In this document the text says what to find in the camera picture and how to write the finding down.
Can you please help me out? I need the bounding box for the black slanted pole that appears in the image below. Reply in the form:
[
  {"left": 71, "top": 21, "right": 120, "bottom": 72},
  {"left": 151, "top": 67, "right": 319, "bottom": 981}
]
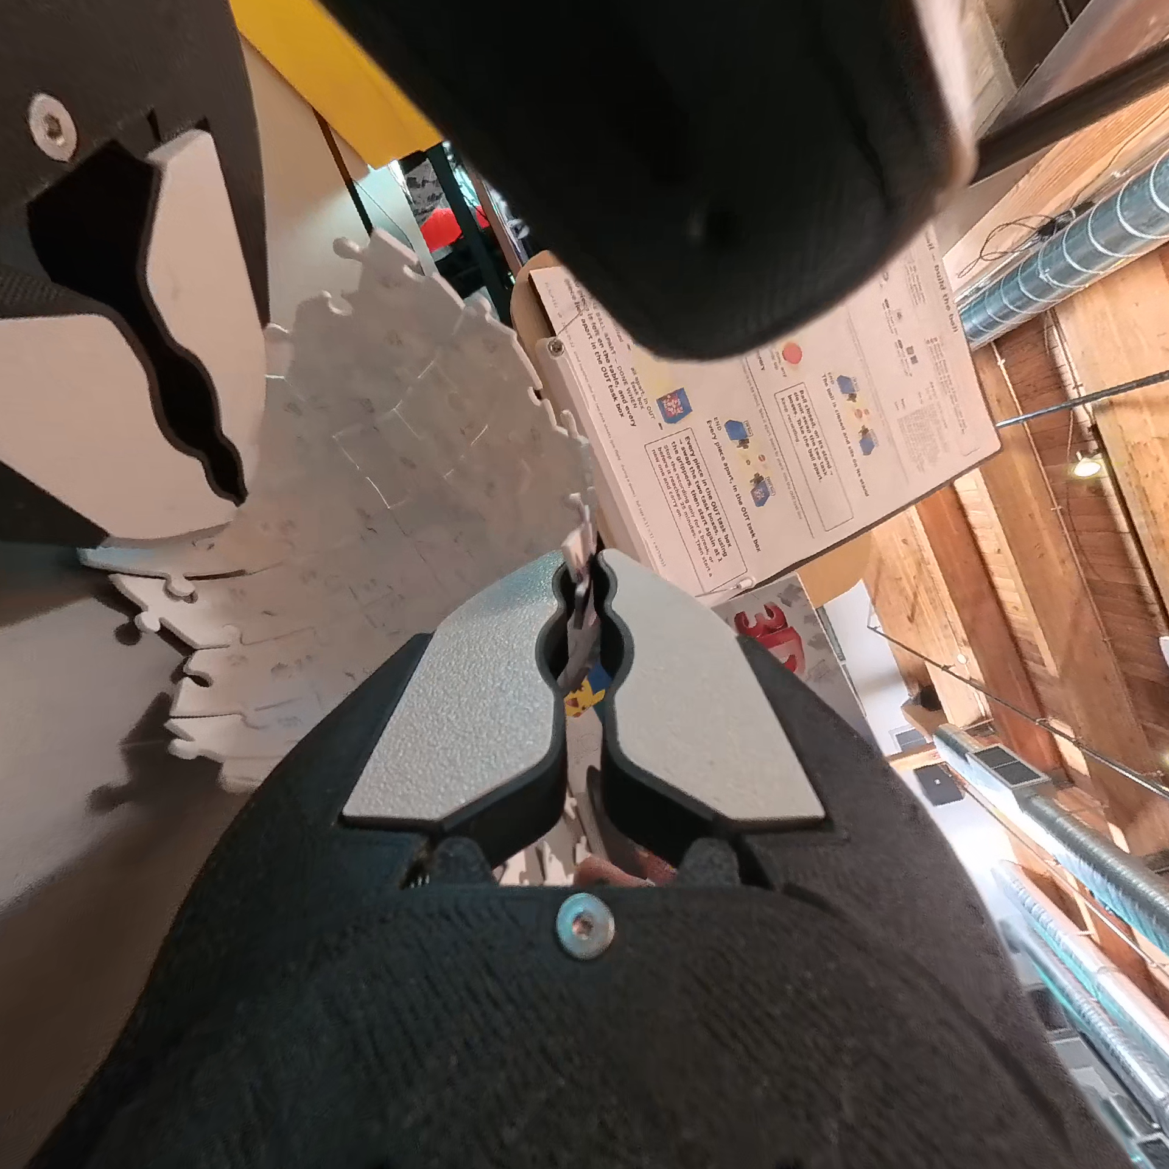
[{"left": 973, "top": 28, "right": 1169, "bottom": 179}]

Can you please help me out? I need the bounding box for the red rounded object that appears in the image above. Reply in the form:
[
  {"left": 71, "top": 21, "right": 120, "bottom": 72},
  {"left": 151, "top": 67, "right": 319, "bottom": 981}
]
[{"left": 422, "top": 204, "right": 490, "bottom": 249}]

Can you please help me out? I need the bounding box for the yellow plastic bin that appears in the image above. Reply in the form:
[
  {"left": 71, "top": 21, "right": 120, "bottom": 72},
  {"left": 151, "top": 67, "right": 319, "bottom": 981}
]
[{"left": 229, "top": 0, "right": 444, "bottom": 169}]

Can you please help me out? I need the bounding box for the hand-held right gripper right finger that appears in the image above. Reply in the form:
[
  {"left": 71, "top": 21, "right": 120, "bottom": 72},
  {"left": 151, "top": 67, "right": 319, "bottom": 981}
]
[{"left": 589, "top": 548, "right": 829, "bottom": 867}]

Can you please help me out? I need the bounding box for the thin black ceiling rod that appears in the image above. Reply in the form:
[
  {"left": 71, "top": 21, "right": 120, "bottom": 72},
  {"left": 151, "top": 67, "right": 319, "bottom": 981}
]
[
  {"left": 994, "top": 370, "right": 1169, "bottom": 430},
  {"left": 866, "top": 625, "right": 1169, "bottom": 800}
]

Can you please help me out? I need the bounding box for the grey partial puzzle ball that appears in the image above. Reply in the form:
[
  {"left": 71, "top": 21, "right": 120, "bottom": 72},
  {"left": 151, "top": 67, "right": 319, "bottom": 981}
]
[{"left": 78, "top": 228, "right": 609, "bottom": 790}]

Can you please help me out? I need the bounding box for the grey metal beam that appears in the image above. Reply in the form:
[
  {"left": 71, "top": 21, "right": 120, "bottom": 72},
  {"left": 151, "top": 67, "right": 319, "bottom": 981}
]
[{"left": 1005, "top": 0, "right": 1169, "bottom": 101}]

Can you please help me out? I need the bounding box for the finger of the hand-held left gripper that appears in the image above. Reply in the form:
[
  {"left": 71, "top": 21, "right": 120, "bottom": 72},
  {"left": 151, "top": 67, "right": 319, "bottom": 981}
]
[
  {"left": 0, "top": 313, "right": 248, "bottom": 541},
  {"left": 110, "top": 128, "right": 273, "bottom": 505}
]

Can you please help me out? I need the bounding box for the rectangular vent duct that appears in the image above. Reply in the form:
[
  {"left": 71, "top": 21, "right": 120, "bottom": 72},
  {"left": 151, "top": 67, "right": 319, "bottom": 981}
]
[{"left": 932, "top": 725, "right": 1169, "bottom": 950}]

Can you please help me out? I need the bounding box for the silver spiral air duct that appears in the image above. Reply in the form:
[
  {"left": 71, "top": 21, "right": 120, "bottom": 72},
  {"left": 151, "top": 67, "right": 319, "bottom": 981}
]
[
  {"left": 991, "top": 858, "right": 1169, "bottom": 1134},
  {"left": 955, "top": 150, "right": 1169, "bottom": 352}
]

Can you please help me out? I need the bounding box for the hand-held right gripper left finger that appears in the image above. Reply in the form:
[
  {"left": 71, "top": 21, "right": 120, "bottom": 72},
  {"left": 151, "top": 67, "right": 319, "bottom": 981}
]
[{"left": 340, "top": 549, "right": 595, "bottom": 867}]

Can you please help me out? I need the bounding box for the blue puzzle box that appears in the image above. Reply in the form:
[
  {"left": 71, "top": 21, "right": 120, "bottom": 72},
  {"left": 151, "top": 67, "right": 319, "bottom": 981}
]
[{"left": 561, "top": 574, "right": 869, "bottom": 732}]

